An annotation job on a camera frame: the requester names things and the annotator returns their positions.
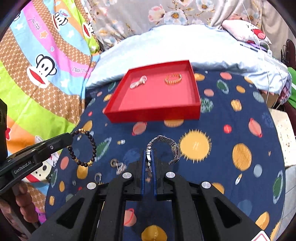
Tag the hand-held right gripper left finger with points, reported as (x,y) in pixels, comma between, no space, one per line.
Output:
(143,176)

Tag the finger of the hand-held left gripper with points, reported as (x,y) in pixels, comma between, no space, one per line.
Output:
(62,141)

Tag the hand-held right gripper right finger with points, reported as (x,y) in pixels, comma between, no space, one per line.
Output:
(154,178)

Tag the silver metal watch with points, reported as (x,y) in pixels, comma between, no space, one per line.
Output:
(172,144)

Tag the red tray box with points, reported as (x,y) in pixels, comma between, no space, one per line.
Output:
(152,97)

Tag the person's left hand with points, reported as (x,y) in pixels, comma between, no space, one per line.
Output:
(24,201)

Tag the monkey printed colourful blanket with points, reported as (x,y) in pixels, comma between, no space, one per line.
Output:
(46,69)

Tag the white red-edged card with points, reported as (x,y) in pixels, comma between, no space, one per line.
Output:
(261,236)

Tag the light blue quilt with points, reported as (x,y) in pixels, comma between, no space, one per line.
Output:
(175,44)

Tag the white stool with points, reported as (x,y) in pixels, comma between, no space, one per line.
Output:
(285,136)

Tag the grey floral sheet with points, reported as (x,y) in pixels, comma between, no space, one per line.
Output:
(143,18)

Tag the black pen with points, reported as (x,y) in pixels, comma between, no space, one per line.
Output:
(246,45)

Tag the green cloth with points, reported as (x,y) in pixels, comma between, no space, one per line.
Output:
(292,88)

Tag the purple notebook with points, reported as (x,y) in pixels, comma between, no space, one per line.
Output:
(255,45)

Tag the white charger plug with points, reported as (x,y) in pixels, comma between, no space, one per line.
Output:
(269,53)

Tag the pink cartoon pillow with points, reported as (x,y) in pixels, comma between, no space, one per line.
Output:
(240,29)

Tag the dark metal chair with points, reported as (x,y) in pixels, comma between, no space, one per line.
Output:
(289,52)

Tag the beige curtain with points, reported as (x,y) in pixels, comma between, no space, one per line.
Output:
(274,20)

